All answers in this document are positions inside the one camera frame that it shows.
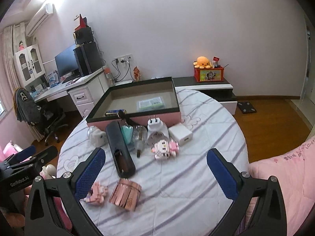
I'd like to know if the pink donut brick model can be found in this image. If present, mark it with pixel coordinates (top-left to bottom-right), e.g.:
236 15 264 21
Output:
83 182 108 206

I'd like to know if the white rabbit night light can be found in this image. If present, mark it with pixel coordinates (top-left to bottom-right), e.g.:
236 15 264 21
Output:
87 126 108 148

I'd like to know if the rose gold metal cup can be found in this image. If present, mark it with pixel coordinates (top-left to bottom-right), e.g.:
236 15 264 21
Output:
108 178 142 211

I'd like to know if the black remote control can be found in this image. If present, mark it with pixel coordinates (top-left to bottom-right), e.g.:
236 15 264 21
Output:
105 121 136 178

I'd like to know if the blue yellow small box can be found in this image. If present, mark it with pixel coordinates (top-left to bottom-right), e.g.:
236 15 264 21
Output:
104 109 127 117

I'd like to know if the teal heart plastic case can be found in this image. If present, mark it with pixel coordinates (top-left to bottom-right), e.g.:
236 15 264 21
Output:
121 125 133 145

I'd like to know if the black hair claw clip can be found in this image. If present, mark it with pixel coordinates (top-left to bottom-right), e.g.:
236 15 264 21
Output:
118 110 138 127

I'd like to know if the clear glass bottle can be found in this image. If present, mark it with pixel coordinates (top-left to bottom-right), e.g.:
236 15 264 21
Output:
132 125 147 158

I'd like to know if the white usb charger cube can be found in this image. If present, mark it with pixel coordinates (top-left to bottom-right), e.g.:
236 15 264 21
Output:
168 123 193 146

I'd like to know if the pink white cat brick figure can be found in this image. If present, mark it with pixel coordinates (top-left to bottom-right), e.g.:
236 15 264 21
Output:
151 140 179 160

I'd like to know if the white travel plug adapter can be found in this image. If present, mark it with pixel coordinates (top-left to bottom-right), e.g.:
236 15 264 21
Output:
146 117 169 146

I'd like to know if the black office chair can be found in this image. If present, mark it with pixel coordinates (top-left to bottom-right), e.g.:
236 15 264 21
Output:
35 101 69 146

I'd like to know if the pink quilt right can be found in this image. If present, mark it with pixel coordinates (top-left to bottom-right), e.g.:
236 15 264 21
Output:
249 137 314 235

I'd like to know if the white glass door cabinet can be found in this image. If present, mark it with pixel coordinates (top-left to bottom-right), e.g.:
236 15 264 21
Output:
14 44 45 87

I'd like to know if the white desk with drawers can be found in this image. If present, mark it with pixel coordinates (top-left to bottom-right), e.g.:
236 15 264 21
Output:
35 68 108 118

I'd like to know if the black computer monitor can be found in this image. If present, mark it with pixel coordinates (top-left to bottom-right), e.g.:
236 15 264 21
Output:
55 44 79 77

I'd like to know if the pink doll on cabinet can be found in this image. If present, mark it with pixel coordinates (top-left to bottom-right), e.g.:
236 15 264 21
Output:
19 41 25 51

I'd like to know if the black bathroom scale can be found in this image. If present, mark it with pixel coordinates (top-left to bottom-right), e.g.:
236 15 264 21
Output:
237 101 257 114

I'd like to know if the white striped quilted tablecloth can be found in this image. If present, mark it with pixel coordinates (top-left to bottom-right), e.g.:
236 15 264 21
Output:
56 87 249 236

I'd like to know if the black computer tower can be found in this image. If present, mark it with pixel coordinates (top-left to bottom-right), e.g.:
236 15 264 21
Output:
73 42 103 76

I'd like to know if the orange cap water bottle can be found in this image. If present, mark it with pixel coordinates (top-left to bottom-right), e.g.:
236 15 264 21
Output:
104 66 115 86

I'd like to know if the white air conditioner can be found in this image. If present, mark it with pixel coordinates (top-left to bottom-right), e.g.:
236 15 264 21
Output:
25 3 54 37

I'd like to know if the black speaker on tower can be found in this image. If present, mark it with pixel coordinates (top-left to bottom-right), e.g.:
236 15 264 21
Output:
74 27 94 45

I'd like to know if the pink and black storage box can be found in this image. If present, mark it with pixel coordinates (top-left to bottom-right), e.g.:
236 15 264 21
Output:
85 77 182 130

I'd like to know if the red paper bag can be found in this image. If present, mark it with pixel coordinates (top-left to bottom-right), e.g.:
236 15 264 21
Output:
75 14 87 31

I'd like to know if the red cartoon storage box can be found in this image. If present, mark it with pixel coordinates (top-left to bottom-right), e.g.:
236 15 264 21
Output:
194 67 224 83

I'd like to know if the orange octopus plush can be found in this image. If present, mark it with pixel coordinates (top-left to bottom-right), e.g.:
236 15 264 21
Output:
193 56 213 69

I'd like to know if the wall power outlet strip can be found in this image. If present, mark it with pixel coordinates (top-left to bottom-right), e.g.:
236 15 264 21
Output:
114 54 133 63

